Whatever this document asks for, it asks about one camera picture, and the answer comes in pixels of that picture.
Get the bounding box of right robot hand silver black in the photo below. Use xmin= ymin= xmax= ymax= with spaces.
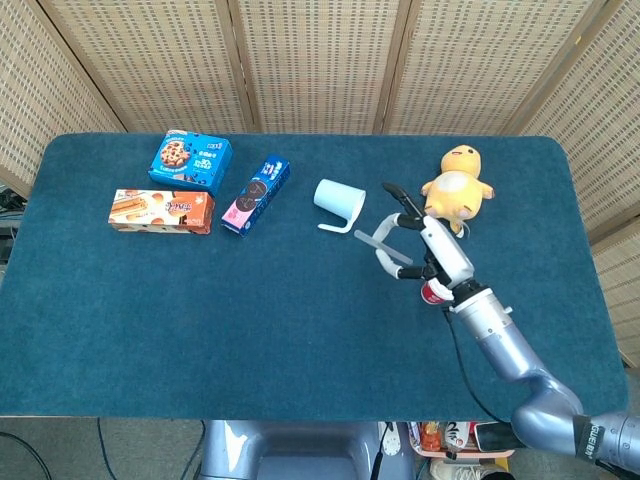
xmin=374 ymin=182 xmax=476 ymax=301

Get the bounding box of transparent plastic straw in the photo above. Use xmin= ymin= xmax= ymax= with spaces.
xmin=353 ymin=229 xmax=414 ymax=265

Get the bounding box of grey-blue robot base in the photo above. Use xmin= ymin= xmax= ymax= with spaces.
xmin=198 ymin=419 xmax=417 ymax=480

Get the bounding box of red paper cup white lid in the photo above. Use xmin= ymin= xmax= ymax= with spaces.
xmin=419 ymin=278 xmax=456 ymax=307

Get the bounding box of yellow plush toy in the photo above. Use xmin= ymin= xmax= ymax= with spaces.
xmin=420 ymin=142 xmax=497 ymax=237

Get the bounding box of white plastic mug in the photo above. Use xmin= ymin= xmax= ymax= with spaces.
xmin=313 ymin=178 xmax=368 ymax=235

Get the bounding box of pink basket with snacks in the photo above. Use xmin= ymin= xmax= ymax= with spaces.
xmin=408 ymin=421 xmax=516 ymax=459

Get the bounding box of black smartphone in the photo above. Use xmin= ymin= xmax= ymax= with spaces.
xmin=473 ymin=421 xmax=524 ymax=452

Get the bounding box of blue Oreo cookie box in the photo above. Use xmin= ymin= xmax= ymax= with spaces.
xmin=220 ymin=154 xmax=292 ymax=239

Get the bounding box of blue felt table cover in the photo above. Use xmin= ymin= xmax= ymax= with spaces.
xmin=0 ymin=131 xmax=631 ymax=424

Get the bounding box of white shoe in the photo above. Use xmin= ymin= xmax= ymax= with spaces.
xmin=428 ymin=458 xmax=512 ymax=480

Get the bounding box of blue chocolate chip cookie box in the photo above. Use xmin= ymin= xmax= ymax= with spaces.
xmin=147 ymin=129 xmax=235 ymax=198

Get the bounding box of orange wafer biscuit box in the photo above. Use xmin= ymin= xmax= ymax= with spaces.
xmin=107 ymin=188 xmax=217 ymax=236

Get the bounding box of dark equipment beside table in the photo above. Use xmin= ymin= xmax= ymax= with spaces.
xmin=0 ymin=182 xmax=27 ymax=266

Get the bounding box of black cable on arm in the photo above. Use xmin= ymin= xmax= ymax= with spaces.
xmin=441 ymin=306 xmax=512 ymax=424

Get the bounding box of white black charger cable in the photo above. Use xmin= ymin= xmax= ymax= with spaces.
xmin=375 ymin=422 xmax=402 ymax=480

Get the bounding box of black floor cable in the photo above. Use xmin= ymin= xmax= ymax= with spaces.
xmin=0 ymin=430 xmax=54 ymax=480

